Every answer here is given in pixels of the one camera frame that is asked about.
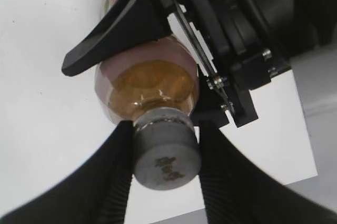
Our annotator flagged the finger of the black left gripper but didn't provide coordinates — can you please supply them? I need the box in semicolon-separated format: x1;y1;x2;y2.
190;71;230;128
62;0;172;77

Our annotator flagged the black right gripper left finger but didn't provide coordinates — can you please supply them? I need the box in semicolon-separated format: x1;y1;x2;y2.
1;121;134;223

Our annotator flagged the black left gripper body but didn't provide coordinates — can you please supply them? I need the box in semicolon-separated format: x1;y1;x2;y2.
158;0;290;127

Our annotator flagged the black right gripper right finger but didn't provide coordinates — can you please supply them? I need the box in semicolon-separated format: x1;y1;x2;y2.
199;121;336;223

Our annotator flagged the pink peach oolong tea bottle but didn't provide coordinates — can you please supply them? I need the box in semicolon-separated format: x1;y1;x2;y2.
93;0;200;125

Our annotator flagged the white bottle cap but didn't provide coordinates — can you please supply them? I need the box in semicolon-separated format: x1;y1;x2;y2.
133;107;202;190

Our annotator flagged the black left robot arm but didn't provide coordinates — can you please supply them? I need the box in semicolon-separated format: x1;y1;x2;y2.
62;0;336;127

